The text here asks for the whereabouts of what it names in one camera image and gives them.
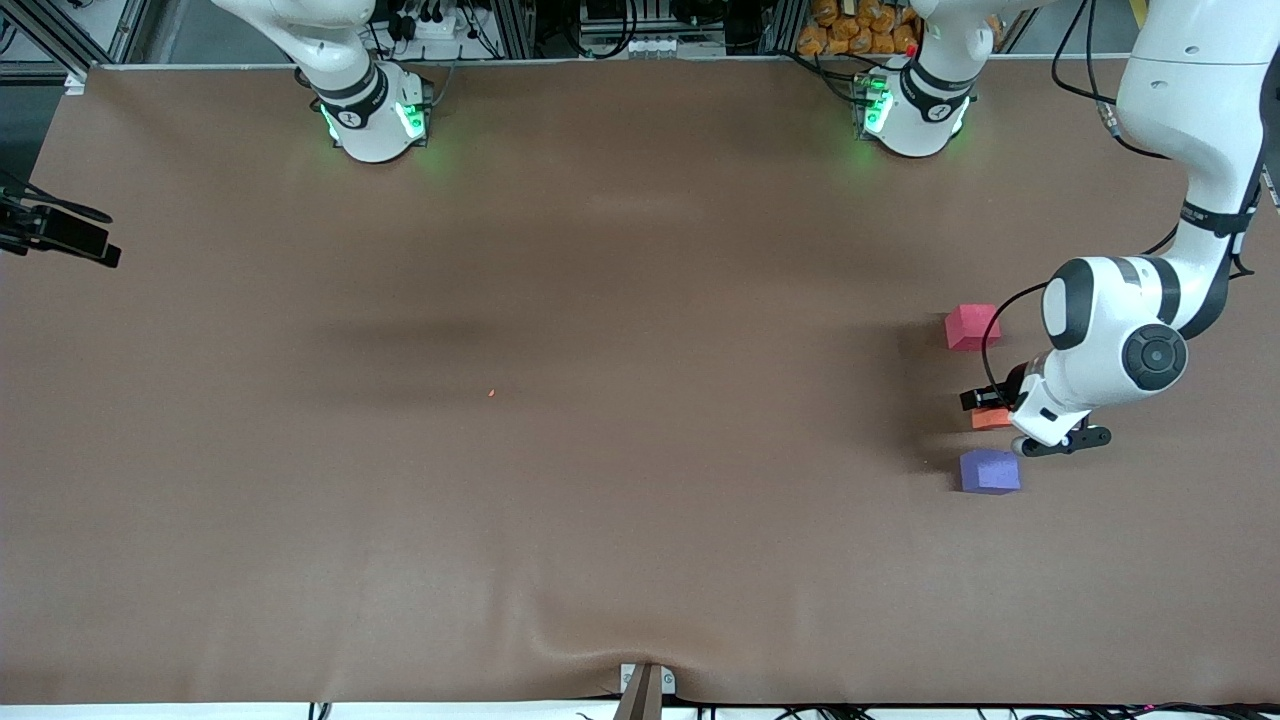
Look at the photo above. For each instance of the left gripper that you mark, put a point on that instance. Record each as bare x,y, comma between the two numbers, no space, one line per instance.
1012,388

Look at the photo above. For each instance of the orange foam block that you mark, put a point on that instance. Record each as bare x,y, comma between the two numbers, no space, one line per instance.
990,420

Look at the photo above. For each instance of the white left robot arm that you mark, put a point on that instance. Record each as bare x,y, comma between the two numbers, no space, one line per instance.
1110,320

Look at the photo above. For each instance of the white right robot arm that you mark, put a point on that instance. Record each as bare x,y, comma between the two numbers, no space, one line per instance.
375,120

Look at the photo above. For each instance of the red foam block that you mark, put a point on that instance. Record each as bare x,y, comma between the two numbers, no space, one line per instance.
972,327

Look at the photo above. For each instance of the purple foam block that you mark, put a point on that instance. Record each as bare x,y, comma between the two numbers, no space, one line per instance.
990,471

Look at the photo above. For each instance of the brown table cover mat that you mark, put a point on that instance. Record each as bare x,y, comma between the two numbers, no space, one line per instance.
640,520

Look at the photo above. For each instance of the orange snack bag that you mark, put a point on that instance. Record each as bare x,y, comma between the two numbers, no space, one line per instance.
882,16
812,40
858,40
826,12

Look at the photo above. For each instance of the white power strip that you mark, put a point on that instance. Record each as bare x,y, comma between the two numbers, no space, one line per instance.
435,24

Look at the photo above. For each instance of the white connector row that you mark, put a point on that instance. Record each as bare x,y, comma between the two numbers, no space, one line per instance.
655,46

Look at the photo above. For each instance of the grey diagonal frame strut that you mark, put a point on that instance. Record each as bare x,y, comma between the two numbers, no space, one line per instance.
55,38

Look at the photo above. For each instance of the grey aluminium frame post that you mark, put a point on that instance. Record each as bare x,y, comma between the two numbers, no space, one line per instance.
125,30

